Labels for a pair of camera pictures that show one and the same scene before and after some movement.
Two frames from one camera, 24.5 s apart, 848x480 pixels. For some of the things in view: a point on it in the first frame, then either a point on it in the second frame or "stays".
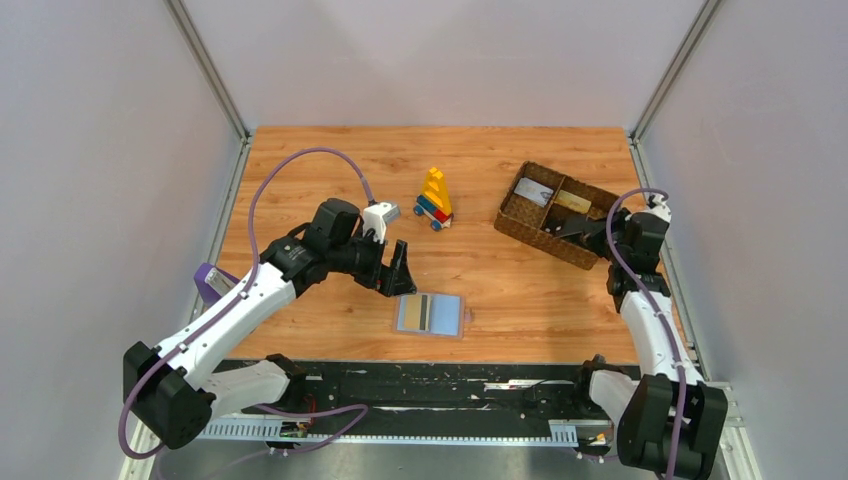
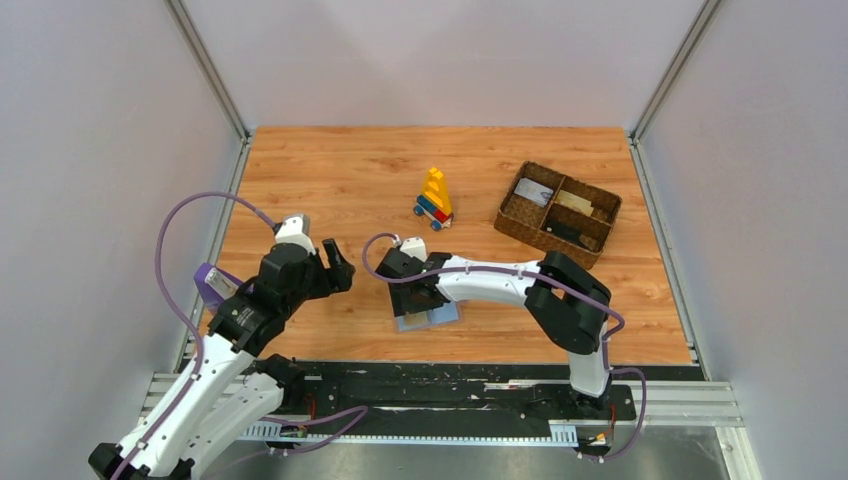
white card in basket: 534,191 stays
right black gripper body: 597,237 -> 414,299
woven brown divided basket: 541,196 stays
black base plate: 429,391 stays
